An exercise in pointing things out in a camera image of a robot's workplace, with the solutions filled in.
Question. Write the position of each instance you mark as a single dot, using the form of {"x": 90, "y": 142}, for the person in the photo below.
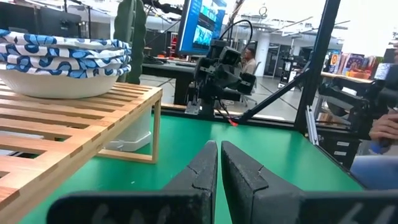
{"x": 248, "y": 62}

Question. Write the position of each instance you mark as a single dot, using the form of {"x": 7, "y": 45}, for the table with colourful boxes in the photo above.
{"x": 351, "y": 67}

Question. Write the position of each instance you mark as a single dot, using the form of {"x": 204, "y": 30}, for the white plastic container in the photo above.
{"x": 133, "y": 137}

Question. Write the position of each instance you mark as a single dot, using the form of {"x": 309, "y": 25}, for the black monitor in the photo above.
{"x": 40, "y": 20}

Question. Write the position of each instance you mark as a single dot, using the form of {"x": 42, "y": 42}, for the black drawer cabinet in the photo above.
{"x": 339, "y": 147}

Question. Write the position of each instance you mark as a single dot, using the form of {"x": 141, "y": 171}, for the blue white patterned paper bowl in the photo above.
{"x": 46, "y": 62}
{"x": 56, "y": 85}
{"x": 40, "y": 39}
{"x": 62, "y": 51}

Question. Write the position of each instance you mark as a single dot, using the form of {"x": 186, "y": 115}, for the green cactus decoration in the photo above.
{"x": 132, "y": 37}

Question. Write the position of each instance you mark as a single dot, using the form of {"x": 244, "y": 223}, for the person's hand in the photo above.
{"x": 385, "y": 127}

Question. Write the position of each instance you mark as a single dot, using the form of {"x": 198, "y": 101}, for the blue computer monitor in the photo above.
{"x": 200, "y": 28}

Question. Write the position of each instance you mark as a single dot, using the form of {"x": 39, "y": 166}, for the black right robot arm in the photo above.
{"x": 205, "y": 90}

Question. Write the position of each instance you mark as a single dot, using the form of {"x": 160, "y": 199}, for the silver aluminium bracket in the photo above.
{"x": 311, "y": 124}

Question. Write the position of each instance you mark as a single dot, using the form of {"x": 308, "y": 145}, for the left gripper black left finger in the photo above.
{"x": 180, "y": 205}

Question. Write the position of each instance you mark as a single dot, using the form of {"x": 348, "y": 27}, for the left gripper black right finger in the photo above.
{"x": 270, "y": 205}

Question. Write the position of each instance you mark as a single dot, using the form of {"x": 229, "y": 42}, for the black desk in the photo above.
{"x": 171, "y": 74}

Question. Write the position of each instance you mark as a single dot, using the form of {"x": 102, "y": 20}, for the wooden slatted shelf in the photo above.
{"x": 77, "y": 121}

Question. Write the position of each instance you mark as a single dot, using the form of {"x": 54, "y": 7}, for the black vertical frame post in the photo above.
{"x": 317, "y": 62}

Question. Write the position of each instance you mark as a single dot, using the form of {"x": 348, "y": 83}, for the black diagonal frame strut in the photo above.
{"x": 273, "y": 96}

